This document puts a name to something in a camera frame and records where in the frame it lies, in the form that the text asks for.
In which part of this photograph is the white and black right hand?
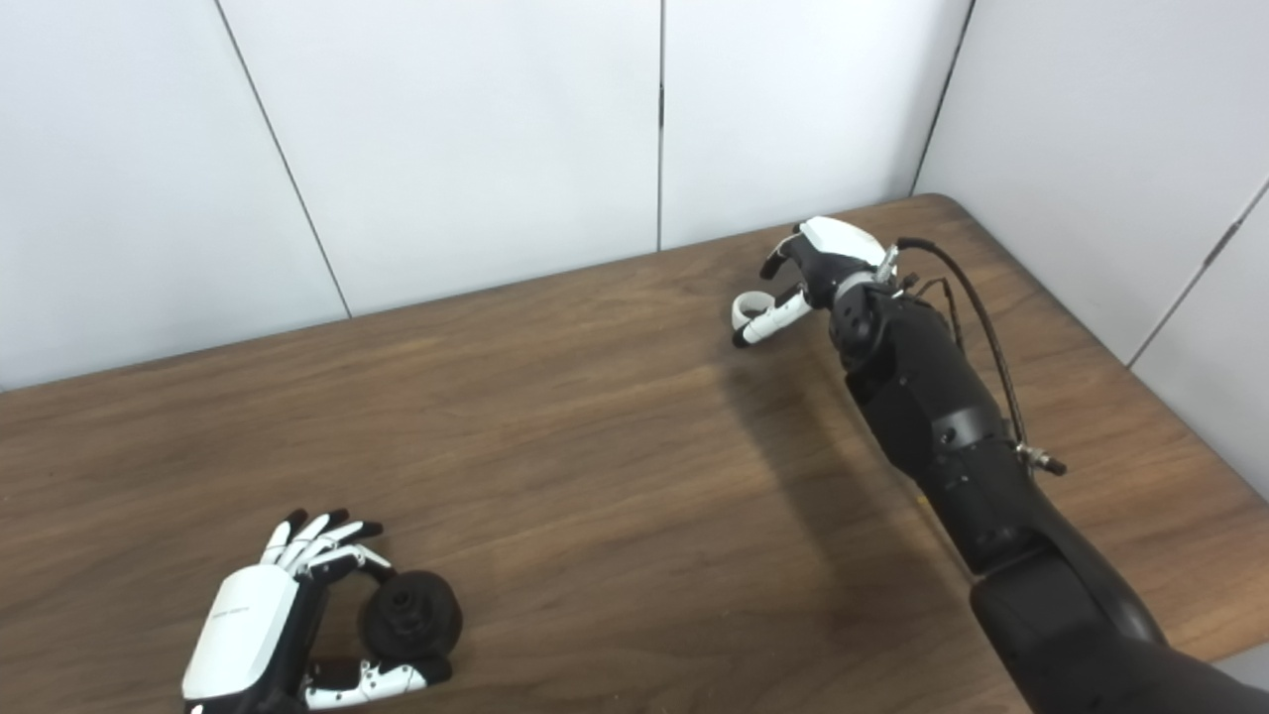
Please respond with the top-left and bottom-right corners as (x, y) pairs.
(732, 216), (898, 348)

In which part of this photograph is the white and black left hand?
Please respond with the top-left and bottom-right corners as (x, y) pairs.
(181, 509), (453, 714)

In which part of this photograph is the white plastic ring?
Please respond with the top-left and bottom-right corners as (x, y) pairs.
(732, 288), (779, 333)

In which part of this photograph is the round black plastic part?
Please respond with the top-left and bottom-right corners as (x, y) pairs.
(358, 570), (464, 667)

